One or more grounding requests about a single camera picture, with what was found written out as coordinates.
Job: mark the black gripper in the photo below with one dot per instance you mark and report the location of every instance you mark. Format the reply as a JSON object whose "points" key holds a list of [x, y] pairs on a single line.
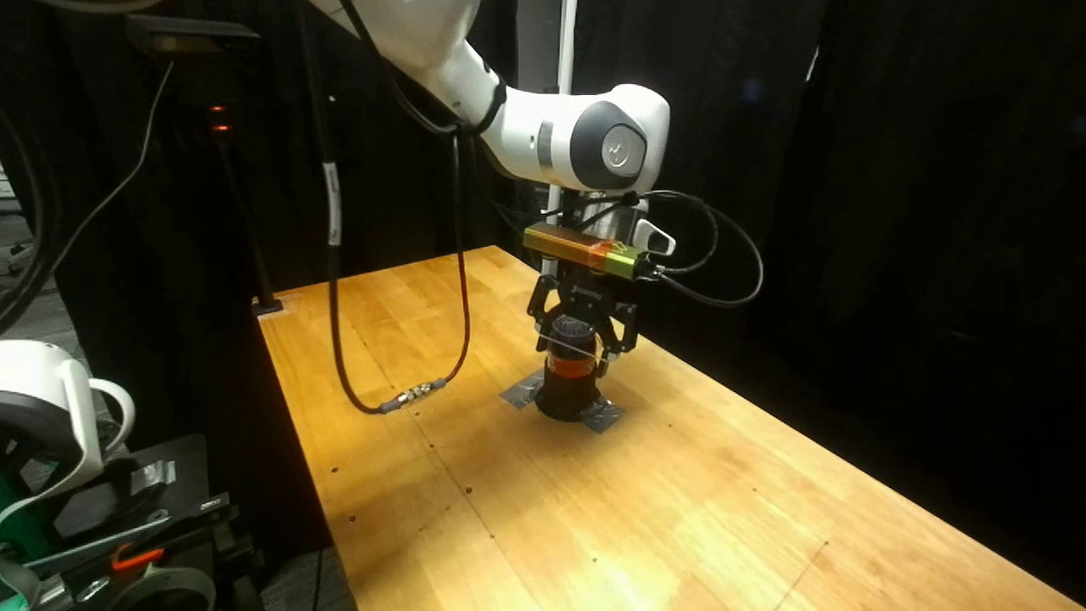
{"points": [[580, 312]]}

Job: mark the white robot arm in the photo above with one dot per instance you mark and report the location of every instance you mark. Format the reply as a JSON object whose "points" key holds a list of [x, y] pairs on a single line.
{"points": [[589, 145]]}

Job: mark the gold wrist camera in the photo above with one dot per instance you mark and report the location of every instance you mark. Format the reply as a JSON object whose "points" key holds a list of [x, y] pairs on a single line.
{"points": [[601, 255]]}

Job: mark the white device on left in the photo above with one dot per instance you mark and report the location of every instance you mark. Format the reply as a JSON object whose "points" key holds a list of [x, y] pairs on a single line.
{"points": [[54, 399]]}

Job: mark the black equipment with orange clip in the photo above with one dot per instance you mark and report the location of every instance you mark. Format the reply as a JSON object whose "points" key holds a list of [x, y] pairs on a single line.
{"points": [[148, 534]]}

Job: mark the black tripod pole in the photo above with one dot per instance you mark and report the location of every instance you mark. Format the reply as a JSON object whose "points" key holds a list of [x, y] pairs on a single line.
{"points": [[221, 135]]}

